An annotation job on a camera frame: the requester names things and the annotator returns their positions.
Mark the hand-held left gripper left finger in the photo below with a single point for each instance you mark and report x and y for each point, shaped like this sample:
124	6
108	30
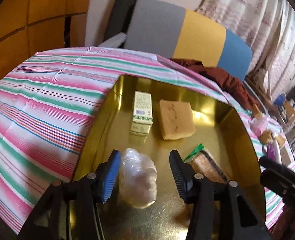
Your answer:
111	177

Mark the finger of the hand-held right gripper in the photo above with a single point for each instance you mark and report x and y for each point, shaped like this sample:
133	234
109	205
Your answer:
280	183
275	165

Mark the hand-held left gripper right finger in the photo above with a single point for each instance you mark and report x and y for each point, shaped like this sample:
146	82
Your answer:
187	190

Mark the purple packet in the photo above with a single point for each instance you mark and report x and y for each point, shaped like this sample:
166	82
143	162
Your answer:
270	150

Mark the clear plastic bag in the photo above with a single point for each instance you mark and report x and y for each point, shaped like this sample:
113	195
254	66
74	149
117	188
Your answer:
140	180

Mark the pink plastic bag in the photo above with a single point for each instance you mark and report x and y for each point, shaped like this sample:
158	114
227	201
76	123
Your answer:
259	126

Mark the gold metal tray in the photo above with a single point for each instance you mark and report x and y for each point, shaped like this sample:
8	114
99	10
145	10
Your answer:
212	120

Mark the brown cracker packet green tab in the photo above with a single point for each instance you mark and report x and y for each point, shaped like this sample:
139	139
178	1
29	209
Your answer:
207	165

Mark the blue cap object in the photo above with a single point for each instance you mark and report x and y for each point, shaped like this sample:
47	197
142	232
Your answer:
280	99

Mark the yellow sponge block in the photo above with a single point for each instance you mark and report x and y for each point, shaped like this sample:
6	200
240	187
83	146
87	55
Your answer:
176	120

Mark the green and white carton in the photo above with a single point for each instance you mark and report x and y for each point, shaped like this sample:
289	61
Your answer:
141	110

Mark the pink green striped tablecloth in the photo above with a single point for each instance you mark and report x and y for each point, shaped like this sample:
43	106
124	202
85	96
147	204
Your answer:
50	105

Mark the dark red cloth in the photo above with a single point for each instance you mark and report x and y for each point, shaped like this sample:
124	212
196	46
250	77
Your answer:
227	80

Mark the grey yellow blue chair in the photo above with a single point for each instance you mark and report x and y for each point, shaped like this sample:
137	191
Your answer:
195	37

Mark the pale patterned curtain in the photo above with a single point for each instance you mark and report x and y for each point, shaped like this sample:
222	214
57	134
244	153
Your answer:
257	12

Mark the black rolled mat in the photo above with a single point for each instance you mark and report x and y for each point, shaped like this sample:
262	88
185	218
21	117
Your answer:
122	10

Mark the wooden cabinet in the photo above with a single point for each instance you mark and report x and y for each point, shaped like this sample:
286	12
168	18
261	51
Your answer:
25	17

